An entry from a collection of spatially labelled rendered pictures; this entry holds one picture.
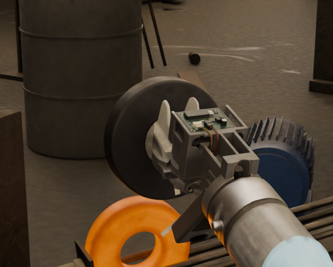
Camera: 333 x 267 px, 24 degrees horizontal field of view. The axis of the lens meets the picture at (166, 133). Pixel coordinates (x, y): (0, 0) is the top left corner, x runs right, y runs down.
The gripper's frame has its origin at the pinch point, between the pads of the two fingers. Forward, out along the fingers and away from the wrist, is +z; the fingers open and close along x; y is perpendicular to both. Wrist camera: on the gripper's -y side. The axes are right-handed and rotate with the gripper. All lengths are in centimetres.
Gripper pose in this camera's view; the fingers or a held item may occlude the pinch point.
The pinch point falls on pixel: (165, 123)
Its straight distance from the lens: 97.0
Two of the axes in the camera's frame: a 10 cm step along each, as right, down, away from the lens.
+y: 1.0, -8.5, -5.2
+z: -3.7, -5.1, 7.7
